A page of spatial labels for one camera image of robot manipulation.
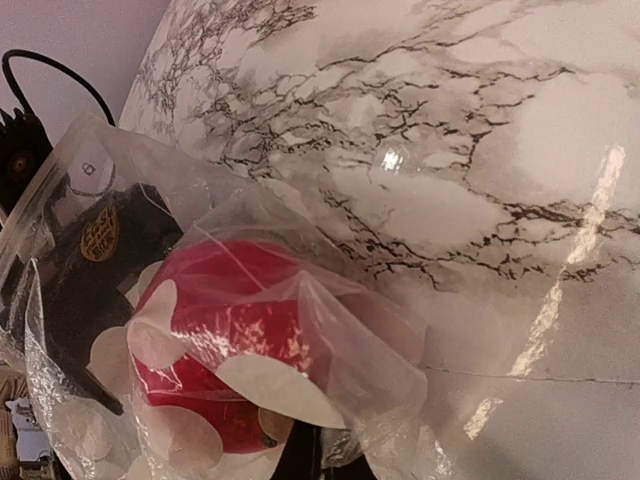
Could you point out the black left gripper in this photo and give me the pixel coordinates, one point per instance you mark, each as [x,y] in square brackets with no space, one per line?
[84,279]

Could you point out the clear zip top bag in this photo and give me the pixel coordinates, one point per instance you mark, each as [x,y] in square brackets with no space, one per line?
[94,160]

